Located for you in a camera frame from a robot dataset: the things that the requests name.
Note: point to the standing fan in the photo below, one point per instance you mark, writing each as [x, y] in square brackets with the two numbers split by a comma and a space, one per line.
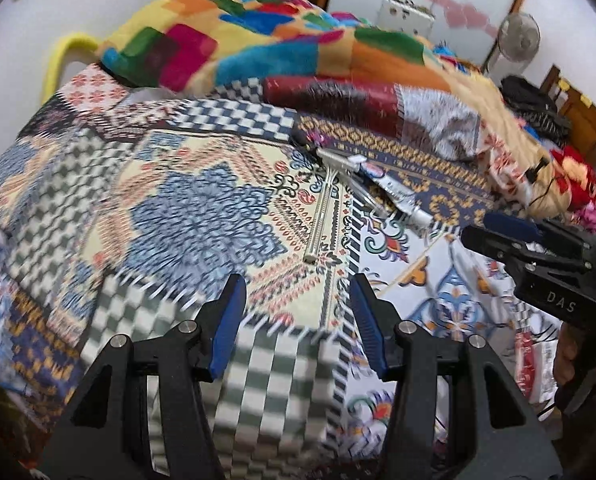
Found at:
[517, 37]

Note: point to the red plush toy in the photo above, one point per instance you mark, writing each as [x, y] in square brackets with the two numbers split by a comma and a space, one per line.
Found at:
[580, 175]

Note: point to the white paper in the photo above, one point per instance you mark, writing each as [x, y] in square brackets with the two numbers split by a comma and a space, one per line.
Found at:
[533, 248]

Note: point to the long silver metal bar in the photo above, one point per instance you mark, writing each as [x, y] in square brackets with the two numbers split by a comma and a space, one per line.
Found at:
[323, 215]

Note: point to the wooden bed headboard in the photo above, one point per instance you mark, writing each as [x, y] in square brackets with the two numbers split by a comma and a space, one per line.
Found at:
[578, 100]

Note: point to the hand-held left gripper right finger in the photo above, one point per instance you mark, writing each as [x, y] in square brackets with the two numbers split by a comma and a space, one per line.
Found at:
[370, 327]

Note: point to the white bag with red print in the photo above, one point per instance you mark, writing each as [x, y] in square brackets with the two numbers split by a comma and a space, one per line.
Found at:
[535, 360]

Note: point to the white and blue tube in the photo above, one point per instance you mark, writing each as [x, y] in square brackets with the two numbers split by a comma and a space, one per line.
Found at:
[400, 192]

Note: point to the person's right hand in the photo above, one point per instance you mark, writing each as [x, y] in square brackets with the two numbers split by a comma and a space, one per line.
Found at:
[568, 360]

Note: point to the black striped clothing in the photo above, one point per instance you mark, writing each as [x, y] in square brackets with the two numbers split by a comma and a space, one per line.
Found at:
[535, 105]

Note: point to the clear plastic pen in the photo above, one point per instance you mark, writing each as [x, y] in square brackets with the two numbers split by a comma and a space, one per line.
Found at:
[370, 195]

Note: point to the small white cabinet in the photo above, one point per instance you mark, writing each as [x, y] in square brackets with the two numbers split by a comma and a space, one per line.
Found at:
[407, 14]

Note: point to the patterned patchwork bedspread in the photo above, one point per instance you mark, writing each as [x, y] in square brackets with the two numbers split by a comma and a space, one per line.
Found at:
[177, 220]

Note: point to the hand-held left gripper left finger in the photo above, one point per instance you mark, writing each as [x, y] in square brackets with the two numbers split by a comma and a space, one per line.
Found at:
[225, 327]

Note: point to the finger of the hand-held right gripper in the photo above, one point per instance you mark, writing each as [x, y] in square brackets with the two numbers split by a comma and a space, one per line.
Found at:
[493, 247]
[515, 225]

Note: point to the colourful fleece blanket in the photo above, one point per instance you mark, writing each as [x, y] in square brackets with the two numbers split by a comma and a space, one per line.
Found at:
[298, 45]

